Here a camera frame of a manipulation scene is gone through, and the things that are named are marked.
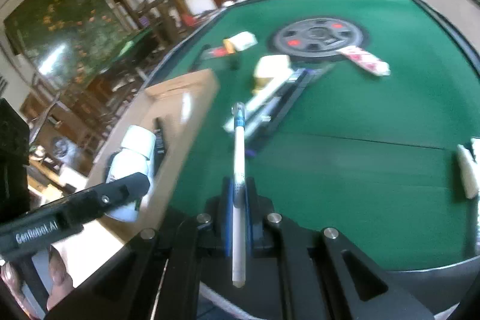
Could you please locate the blue capped white pen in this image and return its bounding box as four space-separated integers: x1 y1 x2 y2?
232 102 247 288

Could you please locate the black marker pen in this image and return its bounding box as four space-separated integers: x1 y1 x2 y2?
154 117 166 172

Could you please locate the white pill bottle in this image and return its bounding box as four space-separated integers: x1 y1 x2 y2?
106 125 155 223

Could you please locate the black purple-capped marker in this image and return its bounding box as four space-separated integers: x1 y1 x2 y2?
245 68 317 157

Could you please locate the rose hand cream tube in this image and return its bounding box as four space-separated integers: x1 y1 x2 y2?
336 46 391 77

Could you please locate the white dropper bottle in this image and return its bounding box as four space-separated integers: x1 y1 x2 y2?
456 145 479 199

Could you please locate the person left hand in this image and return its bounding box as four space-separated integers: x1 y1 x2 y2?
1 246 74 319

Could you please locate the white marker pen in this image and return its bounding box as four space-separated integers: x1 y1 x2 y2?
223 72 299 137

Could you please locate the cardboard tray box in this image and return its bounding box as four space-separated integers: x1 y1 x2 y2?
86 69 220 243

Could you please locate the yellow black pen far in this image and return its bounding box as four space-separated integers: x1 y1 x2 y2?
223 39 240 70

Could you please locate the clear red lighter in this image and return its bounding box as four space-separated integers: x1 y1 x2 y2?
202 46 229 60

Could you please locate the round grey table centre console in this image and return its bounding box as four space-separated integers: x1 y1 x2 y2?
268 16 369 64

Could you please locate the large floral painting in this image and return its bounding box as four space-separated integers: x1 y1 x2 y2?
4 0 130 90

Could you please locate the smartphone with lit screen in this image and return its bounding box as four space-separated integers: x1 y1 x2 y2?
470 137 480 162

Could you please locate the cream box with yellow keychain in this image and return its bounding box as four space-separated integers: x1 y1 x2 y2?
252 54 290 95

